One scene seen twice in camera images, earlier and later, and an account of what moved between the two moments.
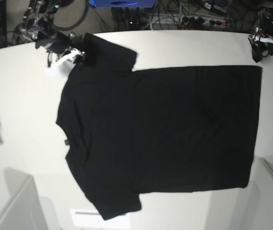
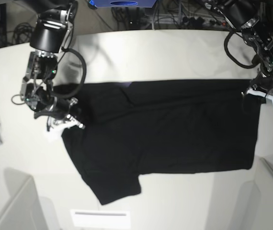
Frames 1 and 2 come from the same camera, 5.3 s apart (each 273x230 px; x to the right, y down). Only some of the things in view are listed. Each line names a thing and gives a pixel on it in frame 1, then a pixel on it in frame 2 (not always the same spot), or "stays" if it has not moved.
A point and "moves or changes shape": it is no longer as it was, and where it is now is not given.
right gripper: x=270 y=24 -> x=268 y=57
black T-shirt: x=132 y=132 moves or changes shape
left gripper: x=55 y=42 -> x=36 y=89
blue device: x=121 y=3 stays
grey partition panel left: x=26 y=210 stays
